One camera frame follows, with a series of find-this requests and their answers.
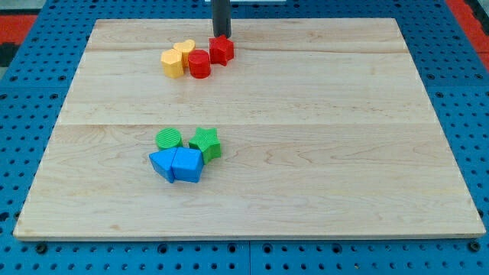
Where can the red star block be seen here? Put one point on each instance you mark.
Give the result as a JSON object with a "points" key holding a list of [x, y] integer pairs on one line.
{"points": [[221, 50]]}

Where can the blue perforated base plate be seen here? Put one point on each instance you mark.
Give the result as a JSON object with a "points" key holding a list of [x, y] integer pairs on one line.
{"points": [[37, 80]]}

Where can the yellow hexagon block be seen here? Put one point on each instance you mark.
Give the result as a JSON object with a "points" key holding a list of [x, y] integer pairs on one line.
{"points": [[172, 63]]}

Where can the light wooden board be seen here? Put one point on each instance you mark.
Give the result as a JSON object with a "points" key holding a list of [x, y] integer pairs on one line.
{"points": [[326, 131]]}

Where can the green cylinder block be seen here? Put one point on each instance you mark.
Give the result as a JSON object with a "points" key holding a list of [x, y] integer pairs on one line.
{"points": [[168, 138]]}

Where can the yellow heart block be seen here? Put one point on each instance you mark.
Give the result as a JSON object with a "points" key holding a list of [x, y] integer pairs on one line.
{"points": [[185, 48]]}

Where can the green star block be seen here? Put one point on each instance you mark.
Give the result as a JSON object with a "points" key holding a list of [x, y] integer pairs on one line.
{"points": [[206, 140]]}

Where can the red cylinder block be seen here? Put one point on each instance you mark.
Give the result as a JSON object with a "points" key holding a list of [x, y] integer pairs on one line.
{"points": [[199, 64]]}

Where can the blue triangle block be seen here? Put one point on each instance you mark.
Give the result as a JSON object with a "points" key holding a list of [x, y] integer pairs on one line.
{"points": [[162, 163]]}

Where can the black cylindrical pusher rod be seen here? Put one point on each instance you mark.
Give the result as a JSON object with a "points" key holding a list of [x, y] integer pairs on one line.
{"points": [[221, 18]]}

